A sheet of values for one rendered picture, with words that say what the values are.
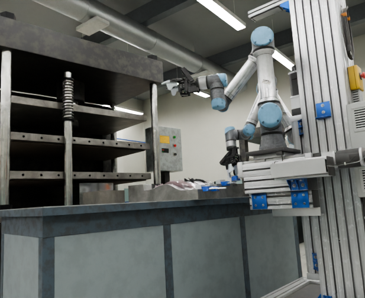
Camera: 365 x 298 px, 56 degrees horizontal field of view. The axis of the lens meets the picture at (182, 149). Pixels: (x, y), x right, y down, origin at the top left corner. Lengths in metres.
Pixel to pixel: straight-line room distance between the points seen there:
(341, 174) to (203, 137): 8.46
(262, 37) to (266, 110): 0.39
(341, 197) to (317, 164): 0.35
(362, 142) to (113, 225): 1.27
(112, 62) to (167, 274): 1.64
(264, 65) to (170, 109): 9.37
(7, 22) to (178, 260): 1.81
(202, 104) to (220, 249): 8.48
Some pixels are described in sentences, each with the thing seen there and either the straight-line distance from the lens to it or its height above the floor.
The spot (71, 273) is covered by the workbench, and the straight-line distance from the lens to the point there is 1.66.
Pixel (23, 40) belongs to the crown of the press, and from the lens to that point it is 2.56.
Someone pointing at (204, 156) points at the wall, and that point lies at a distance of 10.18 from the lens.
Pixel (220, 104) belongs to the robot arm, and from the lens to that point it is 1.88.
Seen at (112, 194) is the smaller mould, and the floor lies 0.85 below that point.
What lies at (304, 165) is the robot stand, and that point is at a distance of 1.70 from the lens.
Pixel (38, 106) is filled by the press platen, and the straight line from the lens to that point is 2.60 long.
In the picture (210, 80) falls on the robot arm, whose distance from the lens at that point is 1.92.
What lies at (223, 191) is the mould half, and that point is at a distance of 2.27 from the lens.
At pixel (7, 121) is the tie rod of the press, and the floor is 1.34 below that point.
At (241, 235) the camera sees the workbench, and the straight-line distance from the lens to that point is 2.36.
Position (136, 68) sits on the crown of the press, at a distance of 2.91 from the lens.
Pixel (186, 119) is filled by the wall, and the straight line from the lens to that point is 10.72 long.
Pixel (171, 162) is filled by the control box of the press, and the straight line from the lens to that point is 3.12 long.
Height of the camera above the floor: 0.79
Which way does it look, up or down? 9 degrees up
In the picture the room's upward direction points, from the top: 3 degrees counter-clockwise
